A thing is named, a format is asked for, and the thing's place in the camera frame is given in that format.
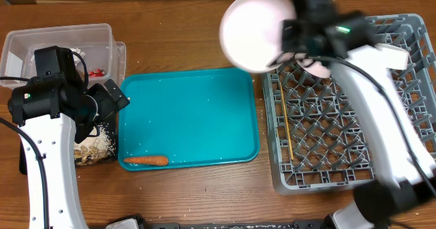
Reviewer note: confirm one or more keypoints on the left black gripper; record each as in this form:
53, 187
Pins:
108, 105

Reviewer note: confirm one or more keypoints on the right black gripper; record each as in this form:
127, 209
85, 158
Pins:
290, 35

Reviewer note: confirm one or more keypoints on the pink bowl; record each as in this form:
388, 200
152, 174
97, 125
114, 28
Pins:
316, 67

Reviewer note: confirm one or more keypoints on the red snack wrapper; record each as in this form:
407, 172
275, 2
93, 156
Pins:
96, 73

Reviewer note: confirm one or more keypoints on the white round plate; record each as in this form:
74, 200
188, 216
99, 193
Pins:
250, 33

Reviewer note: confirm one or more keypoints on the white tissue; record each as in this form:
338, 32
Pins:
81, 53

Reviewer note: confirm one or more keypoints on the orange carrot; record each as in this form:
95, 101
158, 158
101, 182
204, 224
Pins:
156, 160

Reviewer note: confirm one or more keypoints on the white bowl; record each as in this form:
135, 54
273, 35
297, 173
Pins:
393, 57

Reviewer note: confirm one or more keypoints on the wooden chopstick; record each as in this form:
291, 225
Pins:
284, 109

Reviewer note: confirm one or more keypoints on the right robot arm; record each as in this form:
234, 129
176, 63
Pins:
347, 46

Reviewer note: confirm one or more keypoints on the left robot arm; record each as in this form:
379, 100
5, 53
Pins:
51, 113

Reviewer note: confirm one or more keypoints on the grey dishwasher rack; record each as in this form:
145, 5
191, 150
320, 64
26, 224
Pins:
330, 151

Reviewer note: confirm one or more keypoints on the black tray bin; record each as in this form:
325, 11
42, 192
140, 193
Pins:
112, 156

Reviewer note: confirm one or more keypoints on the pile of rice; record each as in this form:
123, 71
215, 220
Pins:
105, 132

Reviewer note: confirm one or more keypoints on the pile of peanuts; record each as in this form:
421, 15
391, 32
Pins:
90, 151

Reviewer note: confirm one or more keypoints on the teal serving tray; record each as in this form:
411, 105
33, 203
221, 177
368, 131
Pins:
194, 118

